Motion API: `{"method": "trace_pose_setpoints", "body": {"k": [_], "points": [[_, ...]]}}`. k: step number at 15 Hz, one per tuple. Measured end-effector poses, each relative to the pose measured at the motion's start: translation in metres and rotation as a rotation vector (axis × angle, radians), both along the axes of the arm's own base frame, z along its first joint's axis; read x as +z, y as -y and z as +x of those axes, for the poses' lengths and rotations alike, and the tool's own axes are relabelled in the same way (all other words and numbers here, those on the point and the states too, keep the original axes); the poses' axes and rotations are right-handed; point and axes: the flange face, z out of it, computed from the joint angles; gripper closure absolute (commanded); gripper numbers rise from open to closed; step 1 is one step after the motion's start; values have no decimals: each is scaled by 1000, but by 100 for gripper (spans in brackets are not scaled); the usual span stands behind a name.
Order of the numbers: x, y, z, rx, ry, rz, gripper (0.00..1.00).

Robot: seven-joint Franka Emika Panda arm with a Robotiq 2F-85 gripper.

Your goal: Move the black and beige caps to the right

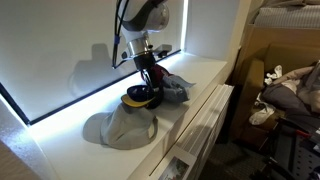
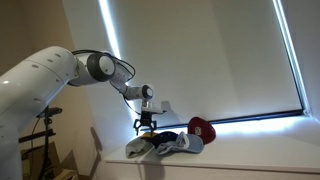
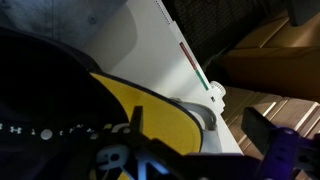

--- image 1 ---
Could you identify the white slatted radiator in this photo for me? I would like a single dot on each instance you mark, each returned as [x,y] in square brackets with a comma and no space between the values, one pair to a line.
[206,120]

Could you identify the navy cap with yellow brim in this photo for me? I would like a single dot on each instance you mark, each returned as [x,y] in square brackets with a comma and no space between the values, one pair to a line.
[141,96]

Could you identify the beige grey cap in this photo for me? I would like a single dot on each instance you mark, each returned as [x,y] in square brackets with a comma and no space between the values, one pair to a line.
[128,130]

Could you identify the maroon cap with embroidered logo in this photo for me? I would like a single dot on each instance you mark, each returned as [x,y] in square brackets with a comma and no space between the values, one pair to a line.
[160,71]

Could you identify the brown cardboard box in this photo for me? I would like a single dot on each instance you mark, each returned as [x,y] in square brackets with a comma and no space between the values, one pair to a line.
[253,66]

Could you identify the pile of grey clothes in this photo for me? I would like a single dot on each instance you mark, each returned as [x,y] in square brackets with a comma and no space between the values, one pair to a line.
[293,90]

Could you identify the framed photo picture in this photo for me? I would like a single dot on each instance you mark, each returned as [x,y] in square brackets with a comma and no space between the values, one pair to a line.
[174,169]

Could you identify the black stand with red part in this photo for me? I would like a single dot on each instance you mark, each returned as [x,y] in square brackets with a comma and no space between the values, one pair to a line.
[293,150]

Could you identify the black window frame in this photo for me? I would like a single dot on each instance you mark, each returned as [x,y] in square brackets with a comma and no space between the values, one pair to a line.
[83,95]

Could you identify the white crumpled cloth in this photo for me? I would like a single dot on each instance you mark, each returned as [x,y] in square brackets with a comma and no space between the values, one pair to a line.
[274,74]

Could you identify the striped grey mattress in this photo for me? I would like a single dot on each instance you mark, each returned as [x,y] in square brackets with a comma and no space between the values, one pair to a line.
[290,16]

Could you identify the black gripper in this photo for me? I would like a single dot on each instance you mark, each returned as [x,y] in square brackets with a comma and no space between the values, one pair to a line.
[145,61]

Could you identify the light blue cap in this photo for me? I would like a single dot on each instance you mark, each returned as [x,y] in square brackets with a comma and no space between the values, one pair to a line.
[176,90]

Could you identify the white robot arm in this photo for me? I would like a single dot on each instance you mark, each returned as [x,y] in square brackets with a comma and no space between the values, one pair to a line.
[146,16]

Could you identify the white window blind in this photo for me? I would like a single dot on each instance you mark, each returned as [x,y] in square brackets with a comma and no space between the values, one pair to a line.
[50,36]

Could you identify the white crumpled sock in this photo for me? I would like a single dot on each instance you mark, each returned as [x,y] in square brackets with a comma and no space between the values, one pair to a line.
[261,115]

